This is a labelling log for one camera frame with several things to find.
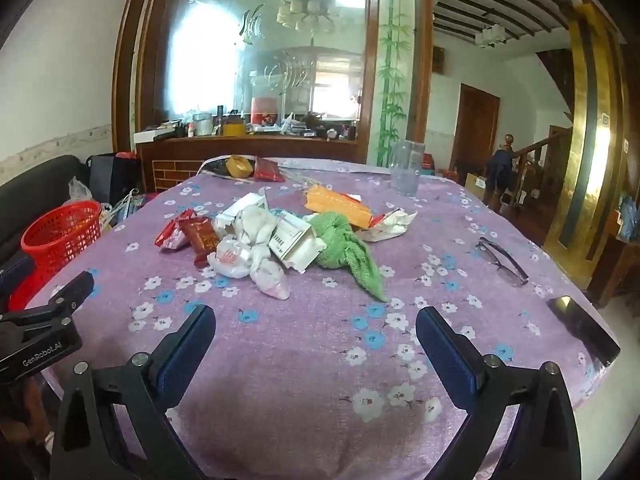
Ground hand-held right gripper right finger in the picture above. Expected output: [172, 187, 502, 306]
[415, 306, 583, 480]

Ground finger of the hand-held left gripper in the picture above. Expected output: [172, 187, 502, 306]
[0, 271, 95, 330]
[0, 252, 36, 293]

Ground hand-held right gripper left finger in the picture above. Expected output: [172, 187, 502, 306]
[48, 304, 217, 480]

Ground red plastic mesh basket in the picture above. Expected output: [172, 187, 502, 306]
[21, 201, 103, 283]

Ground red white snack packet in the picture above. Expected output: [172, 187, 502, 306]
[154, 209, 201, 251]

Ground white plastic bag red print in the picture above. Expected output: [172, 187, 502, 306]
[207, 235, 251, 278]

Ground dark red snack packet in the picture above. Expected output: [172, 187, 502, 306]
[179, 216, 221, 267]

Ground white plastic bags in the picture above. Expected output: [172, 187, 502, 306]
[235, 207, 291, 301]

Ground green cloth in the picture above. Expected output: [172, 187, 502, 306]
[306, 212, 388, 303]

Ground small white carton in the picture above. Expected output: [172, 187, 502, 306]
[215, 194, 271, 231]

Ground white barcode medicine box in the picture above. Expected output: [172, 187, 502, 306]
[268, 210, 326, 275]

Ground orange cardboard box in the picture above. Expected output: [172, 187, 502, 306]
[305, 185, 373, 231]

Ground black leather sofa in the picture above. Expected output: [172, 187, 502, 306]
[0, 155, 93, 261]

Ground clear plastic bag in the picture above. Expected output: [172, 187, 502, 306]
[67, 176, 96, 203]

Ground dark framed eyeglasses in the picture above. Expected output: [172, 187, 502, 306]
[474, 236, 530, 287]

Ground navy shopping bag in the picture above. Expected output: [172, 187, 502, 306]
[86, 152, 146, 206]

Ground purple floral tablecloth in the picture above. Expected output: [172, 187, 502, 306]
[25, 157, 621, 480]

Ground black smartphone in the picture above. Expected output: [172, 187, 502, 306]
[546, 296, 621, 367]

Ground wooden brick pattern cabinet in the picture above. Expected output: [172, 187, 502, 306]
[135, 135, 373, 193]

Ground clear plastic cup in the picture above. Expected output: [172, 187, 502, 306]
[389, 140, 426, 197]

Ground dark hanging jacket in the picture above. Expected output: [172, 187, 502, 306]
[487, 150, 516, 193]

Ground brown tape roll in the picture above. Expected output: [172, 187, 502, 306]
[225, 155, 254, 179]

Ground flat red packet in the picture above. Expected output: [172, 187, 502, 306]
[253, 156, 286, 182]

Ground pale plastic strips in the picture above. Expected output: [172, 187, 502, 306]
[285, 170, 321, 192]

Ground wooden stair railing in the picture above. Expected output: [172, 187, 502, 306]
[502, 127, 573, 231]

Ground wooden door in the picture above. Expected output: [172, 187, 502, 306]
[452, 84, 501, 173]

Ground golden pillar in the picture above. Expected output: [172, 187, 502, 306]
[542, 2, 631, 261]

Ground red gift box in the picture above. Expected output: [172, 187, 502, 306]
[250, 96, 282, 126]

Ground etched glass partition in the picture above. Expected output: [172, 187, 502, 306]
[112, 0, 433, 161]

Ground bamboo painted panel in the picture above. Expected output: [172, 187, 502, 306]
[375, 0, 416, 166]

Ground white ceiling lamp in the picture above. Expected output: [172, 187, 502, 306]
[475, 25, 506, 48]

